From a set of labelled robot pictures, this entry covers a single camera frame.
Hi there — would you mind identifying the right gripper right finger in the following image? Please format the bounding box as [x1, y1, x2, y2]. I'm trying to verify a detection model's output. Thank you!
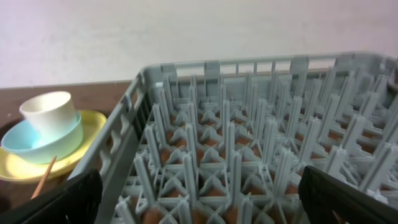
[298, 166, 397, 224]

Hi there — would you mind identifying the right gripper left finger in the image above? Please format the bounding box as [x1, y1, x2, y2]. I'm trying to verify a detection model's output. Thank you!
[1, 169, 103, 224]

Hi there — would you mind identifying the grey dishwasher rack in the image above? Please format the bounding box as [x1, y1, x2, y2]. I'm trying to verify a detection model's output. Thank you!
[72, 52, 397, 223]

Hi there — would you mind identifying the right wooden chopstick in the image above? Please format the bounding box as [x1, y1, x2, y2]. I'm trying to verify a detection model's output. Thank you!
[30, 156, 57, 199]

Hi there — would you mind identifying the yellow plate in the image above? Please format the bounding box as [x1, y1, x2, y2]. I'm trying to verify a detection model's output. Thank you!
[1, 110, 106, 184]

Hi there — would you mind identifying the light blue bowl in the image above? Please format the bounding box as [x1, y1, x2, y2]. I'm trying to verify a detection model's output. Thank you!
[1, 111, 84, 164]

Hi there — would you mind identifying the white cup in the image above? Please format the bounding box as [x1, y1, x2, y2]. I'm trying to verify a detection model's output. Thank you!
[19, 91, 78, 142]

